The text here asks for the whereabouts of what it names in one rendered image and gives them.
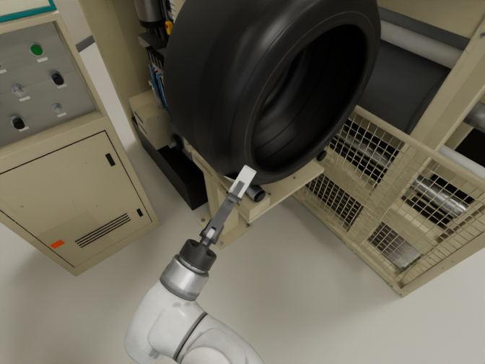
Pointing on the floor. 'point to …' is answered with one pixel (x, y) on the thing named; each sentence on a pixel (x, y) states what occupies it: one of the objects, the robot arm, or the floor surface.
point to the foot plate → (229, 231)
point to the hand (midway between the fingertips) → (242, 182)
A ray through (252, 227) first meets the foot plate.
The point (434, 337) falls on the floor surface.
